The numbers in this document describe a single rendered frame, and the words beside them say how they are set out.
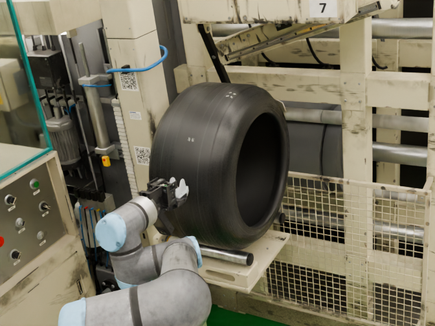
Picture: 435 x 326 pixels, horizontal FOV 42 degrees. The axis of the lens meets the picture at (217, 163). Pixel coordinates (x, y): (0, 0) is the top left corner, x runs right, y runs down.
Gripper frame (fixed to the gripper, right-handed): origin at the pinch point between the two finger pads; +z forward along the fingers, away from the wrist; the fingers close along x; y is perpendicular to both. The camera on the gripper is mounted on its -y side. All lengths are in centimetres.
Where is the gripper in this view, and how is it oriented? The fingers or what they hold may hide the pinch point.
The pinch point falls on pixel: (184, 190)
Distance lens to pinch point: 176.2
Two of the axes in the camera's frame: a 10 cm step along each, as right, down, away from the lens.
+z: 5.0, -3.3, 8.0
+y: -0.6, -9.4, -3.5
